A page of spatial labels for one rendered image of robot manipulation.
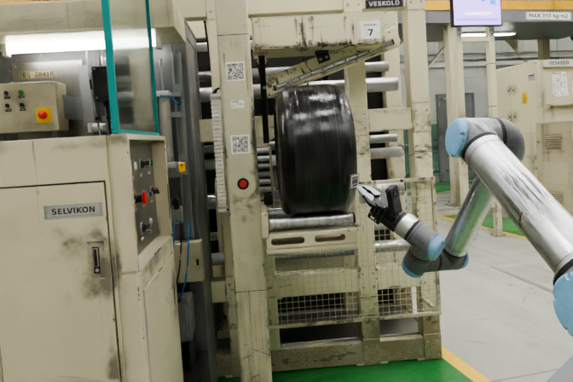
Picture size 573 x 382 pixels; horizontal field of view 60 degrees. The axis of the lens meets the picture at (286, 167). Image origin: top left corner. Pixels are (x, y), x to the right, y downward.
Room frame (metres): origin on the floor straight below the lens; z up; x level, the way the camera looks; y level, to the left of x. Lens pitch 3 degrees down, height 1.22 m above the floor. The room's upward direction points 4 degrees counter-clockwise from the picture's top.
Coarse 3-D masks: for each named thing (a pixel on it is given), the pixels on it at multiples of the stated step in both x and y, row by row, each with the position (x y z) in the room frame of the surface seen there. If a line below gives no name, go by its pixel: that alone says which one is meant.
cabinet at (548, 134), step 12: (564, 120) 5.51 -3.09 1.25; (540, 132) 5.88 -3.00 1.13; (552, 132) 5.70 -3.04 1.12; (564, 132) 5.51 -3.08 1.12; (540, 144) 5.89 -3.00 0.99; (552, 144) 5.70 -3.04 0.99; (564, 144) 5.52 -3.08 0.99; (540, 156) 5.90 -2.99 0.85; (552, 156) 5.71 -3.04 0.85; (564, 156) 5.52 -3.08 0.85; (540, 168) 5.90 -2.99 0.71; (552, 168) 5.72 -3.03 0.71; (564, 168) 5.53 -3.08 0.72; (540, 180) 5.91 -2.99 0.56; (552, 180) 5.72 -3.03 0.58; (564, 180) 5.53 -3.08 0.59; (552, 192) 5.73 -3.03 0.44; (564, 192) 5.54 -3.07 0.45; (564, 204) 5.55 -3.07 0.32
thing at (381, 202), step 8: (376, 200) 1.82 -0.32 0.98; (384, 200) 1.83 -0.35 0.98; (376, 208) 1.82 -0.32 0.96; (384, 208) 1.80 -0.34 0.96; (368, 216) 1.86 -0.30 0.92; (376, 216) 1.85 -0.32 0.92; (384, 216) 1.83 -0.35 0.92; (392, 216) 1.81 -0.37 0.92; (400, 216) 1.78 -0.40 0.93; (384, 224) 1.85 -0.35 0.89; (392, 224) 1.82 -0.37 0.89
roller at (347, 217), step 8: (296, 216) 1.97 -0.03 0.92; (304, 216) 1.96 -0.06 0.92; (312, 216) 1.96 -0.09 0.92; (320, 216) 1.96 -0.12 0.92; (328, 216) 1.96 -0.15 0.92; (336, 216) 1.96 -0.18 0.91; (344, 216) 1.96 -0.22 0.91; (352, 216) 1.96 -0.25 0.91; (272, 224) 1.94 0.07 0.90; (280, 224) 1.94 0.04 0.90; (288, 224) 1.94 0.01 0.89; (296, 224) 1.95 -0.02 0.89; (304, 224) 1.95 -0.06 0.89; (312, 224) 1.95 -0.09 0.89; (320, 224) 1.96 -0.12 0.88; (328, 224) 1.96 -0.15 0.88
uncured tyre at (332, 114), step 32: (288, 96) 1.95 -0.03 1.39; (320, 96) 1.93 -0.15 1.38; (288, 128) 1.86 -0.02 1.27; (320, 128) 1.85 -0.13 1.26; (352, 128) 1.89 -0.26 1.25; (288, 160) 1.85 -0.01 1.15; (320, 160) 1.83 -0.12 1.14; (352, 160) 1.86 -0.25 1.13; (288, 192) 1.89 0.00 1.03; (320, 192) 1.87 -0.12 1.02; (352, 192) 1.92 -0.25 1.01
